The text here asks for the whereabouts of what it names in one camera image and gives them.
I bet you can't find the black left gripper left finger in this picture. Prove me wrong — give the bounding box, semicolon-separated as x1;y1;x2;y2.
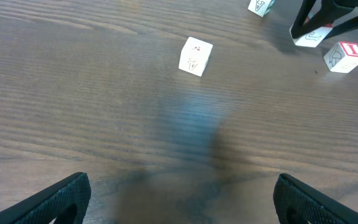
0;172;91;224

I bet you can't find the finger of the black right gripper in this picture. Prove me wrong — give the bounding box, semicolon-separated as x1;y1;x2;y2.
324;16;358;40
290;0;355;39

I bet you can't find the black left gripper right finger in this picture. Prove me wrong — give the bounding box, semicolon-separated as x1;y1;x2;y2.
273;173;358;224

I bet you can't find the red letter A block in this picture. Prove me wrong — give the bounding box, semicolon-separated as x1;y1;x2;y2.
292;24;333;48

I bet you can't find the red letter I block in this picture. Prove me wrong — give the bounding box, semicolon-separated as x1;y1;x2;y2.
323;41;358;73

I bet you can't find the white block green side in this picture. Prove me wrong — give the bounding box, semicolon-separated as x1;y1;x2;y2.
248;0;275;17

